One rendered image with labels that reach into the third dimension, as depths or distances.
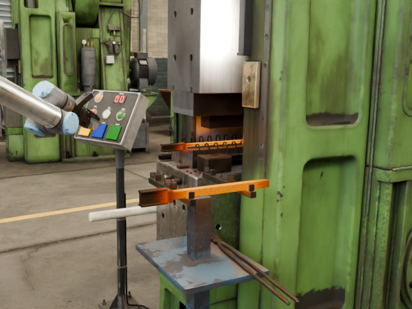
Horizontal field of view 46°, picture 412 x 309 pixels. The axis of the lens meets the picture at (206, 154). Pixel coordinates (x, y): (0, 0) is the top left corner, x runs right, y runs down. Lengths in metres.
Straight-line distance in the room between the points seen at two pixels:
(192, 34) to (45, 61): 4.96
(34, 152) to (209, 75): 5.09
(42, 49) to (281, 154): 5.38
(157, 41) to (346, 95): 9.28
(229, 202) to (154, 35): 9.25
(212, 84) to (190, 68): 0.11
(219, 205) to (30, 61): 5.09
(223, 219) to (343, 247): 0.52
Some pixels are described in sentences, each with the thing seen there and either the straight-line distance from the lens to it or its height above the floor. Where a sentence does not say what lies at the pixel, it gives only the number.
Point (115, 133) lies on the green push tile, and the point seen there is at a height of 1.00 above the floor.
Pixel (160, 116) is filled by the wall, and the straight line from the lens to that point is 11.18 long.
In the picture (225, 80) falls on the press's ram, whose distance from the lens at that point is 2.00.
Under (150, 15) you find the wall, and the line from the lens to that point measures 11.06.
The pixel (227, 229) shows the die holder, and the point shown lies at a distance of 2.01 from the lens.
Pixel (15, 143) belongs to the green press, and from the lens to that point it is 7.08.
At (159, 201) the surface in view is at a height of 0.96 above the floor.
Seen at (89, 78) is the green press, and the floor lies 1.13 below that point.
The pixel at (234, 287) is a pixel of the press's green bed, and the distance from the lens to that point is 2.14.
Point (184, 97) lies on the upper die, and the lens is 2.05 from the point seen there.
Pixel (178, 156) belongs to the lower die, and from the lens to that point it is 2.13.
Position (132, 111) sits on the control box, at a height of 1.11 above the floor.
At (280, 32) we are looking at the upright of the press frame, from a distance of 1.77.
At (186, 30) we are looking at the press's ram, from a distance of 2.04.
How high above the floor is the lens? 1.34
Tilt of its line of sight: 10 degrees down
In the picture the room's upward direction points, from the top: 1 degrees clockwise
